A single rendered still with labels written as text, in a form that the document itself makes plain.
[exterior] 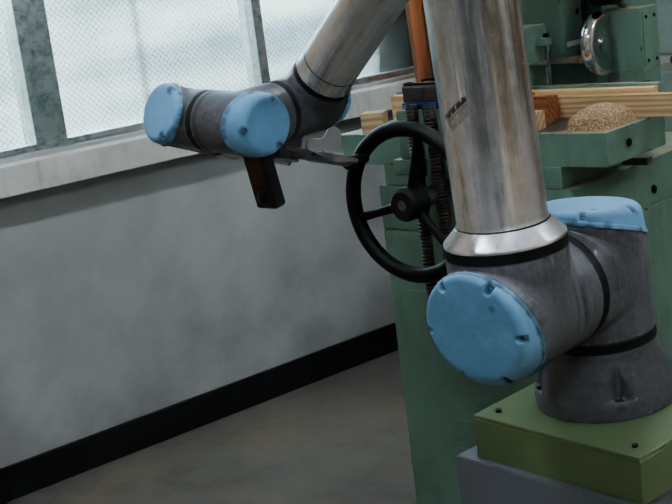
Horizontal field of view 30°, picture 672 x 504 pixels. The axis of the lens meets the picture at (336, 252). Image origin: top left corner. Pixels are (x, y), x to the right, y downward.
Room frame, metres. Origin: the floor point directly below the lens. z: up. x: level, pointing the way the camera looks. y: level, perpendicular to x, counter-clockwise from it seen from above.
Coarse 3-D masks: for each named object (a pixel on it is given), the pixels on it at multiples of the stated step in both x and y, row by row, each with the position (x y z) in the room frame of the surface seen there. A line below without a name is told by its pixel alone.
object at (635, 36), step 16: (624, 16) 2.39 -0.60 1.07; (640, 16) 2.38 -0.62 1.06; (656, 16) 2.42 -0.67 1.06; (624, 32) 2.40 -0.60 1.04; (640, 32) 2.37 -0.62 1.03; (656, 32) 2.41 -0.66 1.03; (624, 48) 2.40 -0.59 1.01; (640, 48) 2.38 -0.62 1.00; (656, 48) 2.41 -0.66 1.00; (624, 64) 2.40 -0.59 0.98; (640, 64) 2.38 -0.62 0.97; (656, 64) 2.41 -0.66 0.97
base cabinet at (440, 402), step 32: (416, 256) 2.38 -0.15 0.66; (416, 288) 2.38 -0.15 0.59; (416, 320) 2.39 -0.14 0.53; (416, 352) 2.39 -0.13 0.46; (416, 384) 2.40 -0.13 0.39; (448, 384) 2.34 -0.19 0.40; (480, 384) 2.29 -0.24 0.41; (512, 384) 2.24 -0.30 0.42; (416, 416) 2.41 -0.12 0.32; (448, 416) 2.35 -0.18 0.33; (416, 448) 2.42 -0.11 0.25; (448, 448) 2.36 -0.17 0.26; (416, 480) 2.42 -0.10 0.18; (448, 480) 2.36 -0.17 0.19
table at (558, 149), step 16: (544, 128) 2.22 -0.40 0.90; (560, 128) 2.19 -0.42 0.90; (624, 128) 2.13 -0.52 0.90; (640, 128) 2.17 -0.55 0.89; (656, 128) 2.21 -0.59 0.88; (352, 144) 2.47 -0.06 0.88; (384, 144) 2.41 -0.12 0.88; (544, 144) 2.16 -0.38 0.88; (560, 144) 2.14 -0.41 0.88; (576, 144) 2.12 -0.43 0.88; (592, 144) 2.10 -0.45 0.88; (608, 144) 2.09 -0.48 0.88; (624, 144) 2.12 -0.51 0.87; (640, 144) 2.16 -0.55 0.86; (656, 144) 2.21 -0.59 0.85; (384, 160) 2.41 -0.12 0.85; (400, 160) 2.26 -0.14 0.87; (544, 160) 2.16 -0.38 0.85; (560, 160) 2.14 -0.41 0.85; (576, 160) 2.12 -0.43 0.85; (592, 160) 2.10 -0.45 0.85; (608, 160) 2.08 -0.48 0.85; (624, 160) 2.12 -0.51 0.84; (448, 176) 2.19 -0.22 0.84
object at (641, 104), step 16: (560, 96) 2.32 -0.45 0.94; (576, 96) 2.29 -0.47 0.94; (592, 96) 2.27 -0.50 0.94; (608, 96) 2.25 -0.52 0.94; (624, 96) 2.22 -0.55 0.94; (640, 96) 2.20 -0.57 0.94; (656, 96) 2.18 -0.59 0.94; (560, 112) 2.32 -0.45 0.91; (576, 112) 2.29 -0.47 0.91; (640, 112) 2.20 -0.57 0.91; (656, 112) 2.18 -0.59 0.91
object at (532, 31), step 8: (528, 24) 2.46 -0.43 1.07; (536, 24) 2.43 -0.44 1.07; (544, 24) 2.44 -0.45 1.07; (528, 32) 2.39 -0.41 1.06; (536, 32) 2.41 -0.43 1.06; (544, 32) 2.43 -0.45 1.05; (528, 40) 2.39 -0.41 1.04; (536, 40) 2.41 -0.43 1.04; (528, 48) 2.39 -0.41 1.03; (536, 48) 2.41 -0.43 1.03; (544, 48) 2.43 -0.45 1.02; (528, 56) 2.39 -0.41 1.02; (536, 56) 2.41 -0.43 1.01; (544, 56) 2.43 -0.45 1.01
